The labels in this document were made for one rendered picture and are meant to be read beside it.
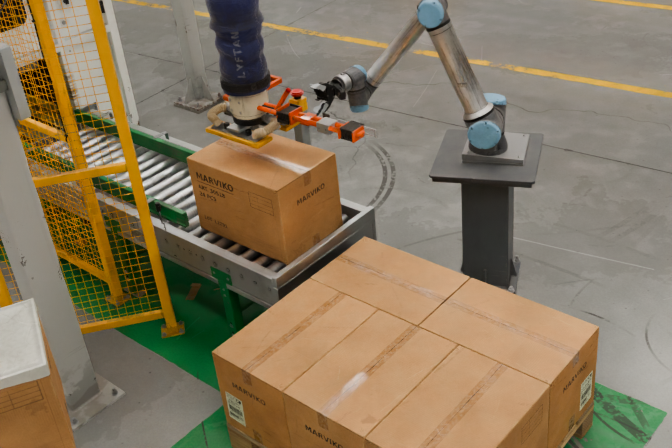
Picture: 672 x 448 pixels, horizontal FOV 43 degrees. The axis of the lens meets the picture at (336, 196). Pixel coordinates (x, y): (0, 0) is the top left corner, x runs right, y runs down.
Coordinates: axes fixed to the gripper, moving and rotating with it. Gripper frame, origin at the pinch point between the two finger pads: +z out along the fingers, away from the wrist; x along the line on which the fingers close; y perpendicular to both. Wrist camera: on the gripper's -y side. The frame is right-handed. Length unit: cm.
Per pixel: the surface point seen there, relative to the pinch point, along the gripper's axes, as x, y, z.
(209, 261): -68, 35, 50
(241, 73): 19.3, 19.9, 21.2
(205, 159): -26, 46, 30
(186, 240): -61, 49, 50
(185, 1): -33, 268, -151
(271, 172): -26.5, 9.9, 23.2
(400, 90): -122, 142, -244
